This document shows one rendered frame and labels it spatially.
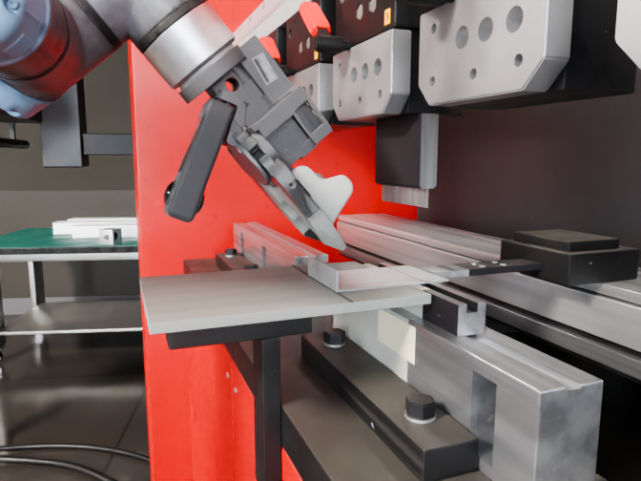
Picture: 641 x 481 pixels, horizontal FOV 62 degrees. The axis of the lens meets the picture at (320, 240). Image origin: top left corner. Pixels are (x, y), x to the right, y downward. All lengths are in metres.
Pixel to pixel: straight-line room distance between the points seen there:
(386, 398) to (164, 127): 1.00
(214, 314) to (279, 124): 0.18
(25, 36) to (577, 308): 0.64
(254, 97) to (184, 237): 0.91
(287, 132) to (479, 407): 0.30
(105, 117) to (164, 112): 2.79
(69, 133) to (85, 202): 2.31
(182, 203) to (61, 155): 1.44
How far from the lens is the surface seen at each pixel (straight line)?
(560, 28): 0.39
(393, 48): 0.55
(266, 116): 0.50
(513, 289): 0.82
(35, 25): 0.38
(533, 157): 1.18
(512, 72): 0.40
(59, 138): 1.92
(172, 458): 1.59
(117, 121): 4.15
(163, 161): 1.38
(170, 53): 0.50
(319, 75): 0.73
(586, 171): 1.09
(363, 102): 0.59
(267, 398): 0.58
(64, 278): 4.34
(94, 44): 0.51
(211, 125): 0.50
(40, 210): 4.31
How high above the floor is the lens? 1.13
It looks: 9 degrees down
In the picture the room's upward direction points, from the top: straight up
